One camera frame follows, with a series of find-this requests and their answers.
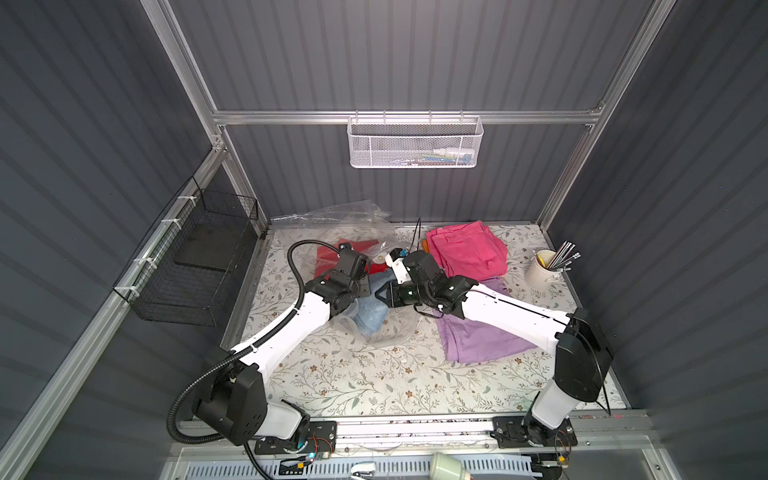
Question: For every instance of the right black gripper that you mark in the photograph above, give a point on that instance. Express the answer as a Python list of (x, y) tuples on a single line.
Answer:
[(402, 290)]

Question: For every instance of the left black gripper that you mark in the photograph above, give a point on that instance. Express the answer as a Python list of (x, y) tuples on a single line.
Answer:
[(360, 283)]

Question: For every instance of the blue grey cloth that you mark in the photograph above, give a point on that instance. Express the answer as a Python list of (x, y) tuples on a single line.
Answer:
[(371, 311)]

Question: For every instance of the pink cloth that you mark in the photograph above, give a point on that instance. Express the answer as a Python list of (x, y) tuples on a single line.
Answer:
[(469, 250)]

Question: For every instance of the clear plastic vacuum bag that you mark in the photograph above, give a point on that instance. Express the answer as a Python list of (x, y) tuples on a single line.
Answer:
[(304, 233)]

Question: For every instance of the purple cloth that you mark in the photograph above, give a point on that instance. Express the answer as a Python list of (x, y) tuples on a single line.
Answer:
[(469, 342)]

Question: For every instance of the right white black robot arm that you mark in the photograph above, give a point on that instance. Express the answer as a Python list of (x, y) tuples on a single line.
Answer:
[(582, 356)]

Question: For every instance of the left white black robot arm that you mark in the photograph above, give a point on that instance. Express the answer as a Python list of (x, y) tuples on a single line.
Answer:
[(232, 397)]

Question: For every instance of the folded red cloth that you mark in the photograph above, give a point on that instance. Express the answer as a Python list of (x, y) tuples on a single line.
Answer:
[(326, 259)]

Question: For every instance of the floral table mat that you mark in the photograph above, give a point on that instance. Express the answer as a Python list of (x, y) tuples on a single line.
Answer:
[(331, 374)]

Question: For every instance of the white pen cup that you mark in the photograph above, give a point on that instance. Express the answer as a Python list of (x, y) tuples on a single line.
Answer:
[(538, 276)]

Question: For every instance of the items in white basket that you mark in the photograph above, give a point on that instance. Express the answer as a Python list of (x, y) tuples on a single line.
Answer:
[(451, 156)]

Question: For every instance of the bundle of pens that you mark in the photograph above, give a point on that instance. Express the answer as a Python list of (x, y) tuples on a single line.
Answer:
[(563, 256)]

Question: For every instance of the pale green lamp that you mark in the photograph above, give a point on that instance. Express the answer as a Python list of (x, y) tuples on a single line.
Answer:
[(446, 467)]

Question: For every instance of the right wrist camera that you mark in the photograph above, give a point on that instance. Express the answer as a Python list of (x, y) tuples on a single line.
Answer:
[(395, 261)]

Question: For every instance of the white wire mesh basket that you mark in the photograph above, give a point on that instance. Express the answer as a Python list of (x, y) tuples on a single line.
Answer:
[(370, 138)]

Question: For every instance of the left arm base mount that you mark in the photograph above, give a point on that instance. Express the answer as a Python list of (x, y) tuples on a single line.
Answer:
[(312, 437)]

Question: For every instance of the black wire mesh basket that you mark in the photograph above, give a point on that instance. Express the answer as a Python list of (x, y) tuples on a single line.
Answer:
[(193, 271)]

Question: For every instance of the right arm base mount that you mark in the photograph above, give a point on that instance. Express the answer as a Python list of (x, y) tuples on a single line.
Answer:
[(518, 431)]

